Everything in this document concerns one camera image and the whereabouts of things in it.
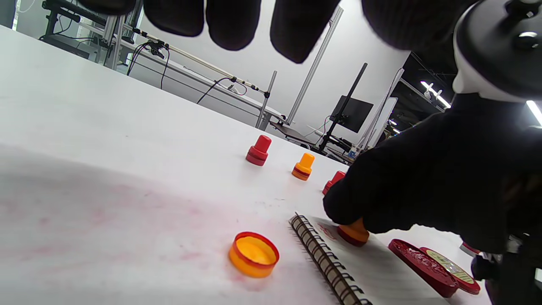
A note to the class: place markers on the person's left hand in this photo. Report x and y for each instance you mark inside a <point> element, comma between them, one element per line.
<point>296,29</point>

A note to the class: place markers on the person's right hand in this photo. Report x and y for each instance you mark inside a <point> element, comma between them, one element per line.
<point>444,178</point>

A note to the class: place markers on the red ink pad tin base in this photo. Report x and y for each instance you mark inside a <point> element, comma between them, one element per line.
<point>423,264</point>

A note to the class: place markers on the red tin lid yellow label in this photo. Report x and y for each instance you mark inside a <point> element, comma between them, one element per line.
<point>457,271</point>

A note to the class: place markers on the orange reward stamp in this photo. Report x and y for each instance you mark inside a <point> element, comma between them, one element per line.
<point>353,237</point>
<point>303,167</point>

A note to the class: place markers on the red reward stamp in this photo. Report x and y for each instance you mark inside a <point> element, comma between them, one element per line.
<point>258,152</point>
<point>332,184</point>

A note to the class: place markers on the white spiral lined notebook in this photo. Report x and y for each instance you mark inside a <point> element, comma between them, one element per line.
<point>381,275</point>

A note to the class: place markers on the orange stamp cap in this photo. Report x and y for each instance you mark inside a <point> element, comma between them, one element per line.
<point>254,254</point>

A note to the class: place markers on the tall aluminium pole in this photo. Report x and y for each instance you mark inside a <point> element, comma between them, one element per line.
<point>315,65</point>

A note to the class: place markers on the thin grey metal pole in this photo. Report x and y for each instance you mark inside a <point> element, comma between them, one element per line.
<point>266,99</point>

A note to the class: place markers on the black monitor on stand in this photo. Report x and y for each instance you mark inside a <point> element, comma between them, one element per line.
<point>358,78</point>

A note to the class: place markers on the ceiling light strip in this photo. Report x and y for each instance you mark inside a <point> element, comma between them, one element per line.
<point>534,112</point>
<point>436,95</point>

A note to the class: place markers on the long white table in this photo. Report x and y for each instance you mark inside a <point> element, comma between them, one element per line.
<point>262,106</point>

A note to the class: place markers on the white bottle blue label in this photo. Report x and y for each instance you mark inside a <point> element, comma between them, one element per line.
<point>352,151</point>

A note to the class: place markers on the black flat monitor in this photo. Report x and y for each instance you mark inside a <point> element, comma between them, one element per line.
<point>353,113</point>

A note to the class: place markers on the brown top side table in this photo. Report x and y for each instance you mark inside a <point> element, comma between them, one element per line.
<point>292,133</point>

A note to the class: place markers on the dark grey right hand controller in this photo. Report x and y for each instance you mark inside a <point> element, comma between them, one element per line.
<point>499,51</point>

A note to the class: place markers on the aluminium profile leg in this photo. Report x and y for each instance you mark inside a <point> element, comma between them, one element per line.
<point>113,42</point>

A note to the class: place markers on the black wrist camera unit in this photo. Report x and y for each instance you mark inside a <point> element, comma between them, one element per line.
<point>516,279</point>

